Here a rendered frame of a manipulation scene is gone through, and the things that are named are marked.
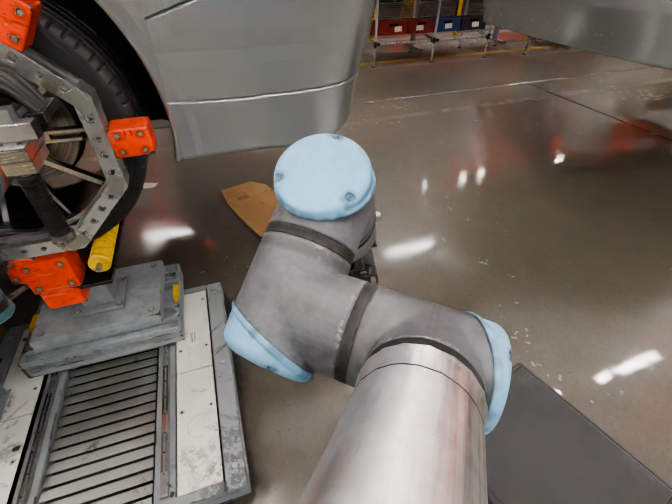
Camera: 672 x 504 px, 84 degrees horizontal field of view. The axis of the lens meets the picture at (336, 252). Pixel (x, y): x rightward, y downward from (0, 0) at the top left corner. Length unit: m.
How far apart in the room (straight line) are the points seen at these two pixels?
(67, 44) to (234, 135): 0.40
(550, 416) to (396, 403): 0.91
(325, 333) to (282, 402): 1.10
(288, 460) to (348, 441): 1.12
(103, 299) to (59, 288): 0.27
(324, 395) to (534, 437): 0.67
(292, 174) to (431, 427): 0.23
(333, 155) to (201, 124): 0.80
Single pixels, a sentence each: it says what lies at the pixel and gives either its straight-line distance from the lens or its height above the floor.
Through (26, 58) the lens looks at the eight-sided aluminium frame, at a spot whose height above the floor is 1.04.
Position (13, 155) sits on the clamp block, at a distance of 0.86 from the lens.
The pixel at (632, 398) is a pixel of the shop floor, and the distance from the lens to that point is 1.73.
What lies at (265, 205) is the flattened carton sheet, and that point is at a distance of 2.28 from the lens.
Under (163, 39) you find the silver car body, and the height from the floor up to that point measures 1.04.
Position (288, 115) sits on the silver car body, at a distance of 1.14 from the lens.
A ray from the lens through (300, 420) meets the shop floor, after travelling 1.36.
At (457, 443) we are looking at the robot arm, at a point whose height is 1.04.
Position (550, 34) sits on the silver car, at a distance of 2.63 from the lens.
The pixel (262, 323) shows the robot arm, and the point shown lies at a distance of 0.32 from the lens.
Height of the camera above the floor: 1.22
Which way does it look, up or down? 40 degrees down
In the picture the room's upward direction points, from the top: straight up
